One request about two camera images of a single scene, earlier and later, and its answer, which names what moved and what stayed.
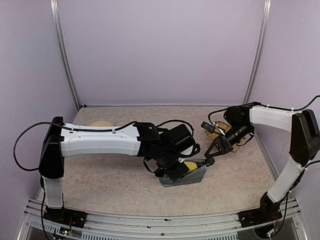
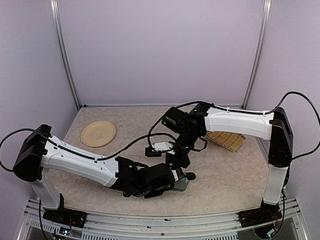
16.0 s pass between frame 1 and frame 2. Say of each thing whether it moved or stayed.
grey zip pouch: moved
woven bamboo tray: stayed
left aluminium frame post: stayed
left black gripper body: moved
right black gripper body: moved
